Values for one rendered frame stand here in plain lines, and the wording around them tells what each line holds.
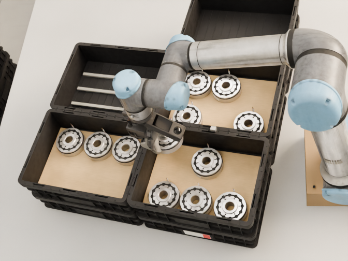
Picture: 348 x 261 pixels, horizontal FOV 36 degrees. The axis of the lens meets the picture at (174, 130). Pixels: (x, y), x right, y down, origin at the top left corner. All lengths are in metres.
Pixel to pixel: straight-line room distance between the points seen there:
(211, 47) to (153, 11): 1.06
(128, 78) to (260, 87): 0.67
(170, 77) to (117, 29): 1.05
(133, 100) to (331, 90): 0.51
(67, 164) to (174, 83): 0.71
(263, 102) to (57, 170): 0.77
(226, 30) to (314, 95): 0.98
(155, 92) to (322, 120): 0.43
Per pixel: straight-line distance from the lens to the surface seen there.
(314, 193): 1.76
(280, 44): 1.32
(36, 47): 2.51
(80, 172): 1.92
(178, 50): 1.43
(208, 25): 2.14
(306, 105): 1.19
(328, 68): 1.22
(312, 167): 1.80
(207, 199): 1.72
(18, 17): 3.77
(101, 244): 1.93
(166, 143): 1.66
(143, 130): 1.55
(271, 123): 1.73
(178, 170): 1.81
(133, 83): 1.38
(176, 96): 1.35
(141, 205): 1.68
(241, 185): 1.75
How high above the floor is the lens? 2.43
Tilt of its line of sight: 58 degrees down
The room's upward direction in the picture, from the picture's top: 23 degrees counter-clockwise
